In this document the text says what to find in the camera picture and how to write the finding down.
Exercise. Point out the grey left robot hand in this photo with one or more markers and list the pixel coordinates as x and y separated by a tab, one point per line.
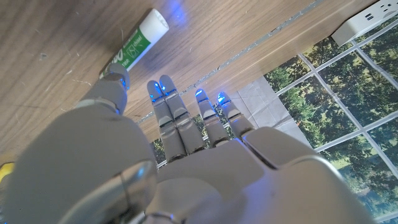
217	180

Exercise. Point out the green and white marker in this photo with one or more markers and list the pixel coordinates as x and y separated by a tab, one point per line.
140	40

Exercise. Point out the colourful striped wooden maraca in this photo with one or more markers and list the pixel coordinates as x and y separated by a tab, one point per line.
5	171

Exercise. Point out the printed window backdrop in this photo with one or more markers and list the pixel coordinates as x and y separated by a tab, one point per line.
342	109

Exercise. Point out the white power strip box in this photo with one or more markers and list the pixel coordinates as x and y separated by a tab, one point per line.
360	25

